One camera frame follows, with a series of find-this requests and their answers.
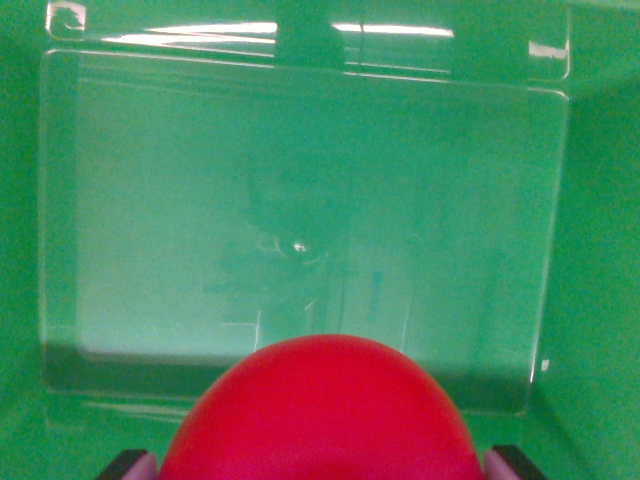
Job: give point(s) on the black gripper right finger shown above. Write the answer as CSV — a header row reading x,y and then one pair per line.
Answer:
x,y
510,462

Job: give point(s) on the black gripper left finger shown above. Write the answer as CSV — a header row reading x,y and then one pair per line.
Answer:
x,y
130,465

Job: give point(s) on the red round fruit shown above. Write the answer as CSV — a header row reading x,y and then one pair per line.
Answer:
x,y
322,415

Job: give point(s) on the green plastic bin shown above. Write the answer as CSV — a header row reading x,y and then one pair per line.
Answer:
x,y
320,175

